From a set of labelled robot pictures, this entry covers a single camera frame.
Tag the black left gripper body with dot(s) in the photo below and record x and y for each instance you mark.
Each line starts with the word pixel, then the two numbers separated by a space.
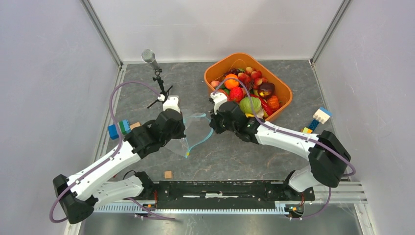
pixel 178 133

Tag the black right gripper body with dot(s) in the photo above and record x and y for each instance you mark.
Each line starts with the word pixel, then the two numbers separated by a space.
pixel 220 125

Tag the red strawberry toy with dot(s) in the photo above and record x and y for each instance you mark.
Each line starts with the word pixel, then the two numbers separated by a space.
pixel 236 94

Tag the clear zip top bag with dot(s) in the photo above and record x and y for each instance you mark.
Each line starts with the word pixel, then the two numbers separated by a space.
pixel 197 131

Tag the orange fruit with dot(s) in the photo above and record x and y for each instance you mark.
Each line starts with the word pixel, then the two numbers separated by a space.
pixel 231 81

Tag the dark purple mangosteen toy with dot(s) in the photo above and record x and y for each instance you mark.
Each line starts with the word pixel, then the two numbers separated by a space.
pixel 266 90

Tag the dark purple grape bunch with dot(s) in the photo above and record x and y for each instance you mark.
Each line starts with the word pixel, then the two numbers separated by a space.
pixel 233 71

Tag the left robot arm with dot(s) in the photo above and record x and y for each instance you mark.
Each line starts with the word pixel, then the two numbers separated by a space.
pixel 81 193

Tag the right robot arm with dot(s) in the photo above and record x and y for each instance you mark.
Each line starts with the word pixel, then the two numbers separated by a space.
pixel 327 157

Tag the green cabbage toy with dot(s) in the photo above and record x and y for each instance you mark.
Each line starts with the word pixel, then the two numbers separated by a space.
pixel 250 104

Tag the tan wooden block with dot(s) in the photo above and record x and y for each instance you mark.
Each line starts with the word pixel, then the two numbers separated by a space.
pixel 134 125

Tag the pink peach toy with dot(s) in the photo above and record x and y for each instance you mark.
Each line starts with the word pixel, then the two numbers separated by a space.
pixel 215 83

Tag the red chili pepper toy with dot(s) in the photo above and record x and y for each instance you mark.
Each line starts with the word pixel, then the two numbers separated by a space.
pixel 267 109

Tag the blue green white block stack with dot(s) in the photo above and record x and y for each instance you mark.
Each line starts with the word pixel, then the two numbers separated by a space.
pixel 123 126

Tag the lychee cluster toy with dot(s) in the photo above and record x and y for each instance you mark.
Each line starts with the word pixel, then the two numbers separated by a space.
pixel 251 78

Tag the small orange pumpkin toy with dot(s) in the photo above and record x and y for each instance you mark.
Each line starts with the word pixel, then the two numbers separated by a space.
pixel 273 103

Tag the small wooden cube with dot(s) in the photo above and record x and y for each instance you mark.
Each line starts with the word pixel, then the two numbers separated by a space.
pixel 168 174

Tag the orange plastic bin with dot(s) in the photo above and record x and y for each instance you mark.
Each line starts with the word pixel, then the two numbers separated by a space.
pixel 243 60

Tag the black tripod microphone stand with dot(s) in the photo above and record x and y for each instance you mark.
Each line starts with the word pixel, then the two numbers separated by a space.
pixel 148 56

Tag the orange yellow green block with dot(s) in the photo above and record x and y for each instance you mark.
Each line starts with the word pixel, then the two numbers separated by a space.
pixel 307 130

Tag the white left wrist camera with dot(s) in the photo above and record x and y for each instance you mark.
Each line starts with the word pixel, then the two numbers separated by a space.
pixel 170 102

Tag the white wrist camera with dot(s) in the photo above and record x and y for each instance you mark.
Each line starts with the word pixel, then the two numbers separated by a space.
pixel 170 102
pixel 218 98

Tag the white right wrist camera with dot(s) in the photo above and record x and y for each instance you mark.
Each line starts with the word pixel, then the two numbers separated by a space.
pixel 218 98

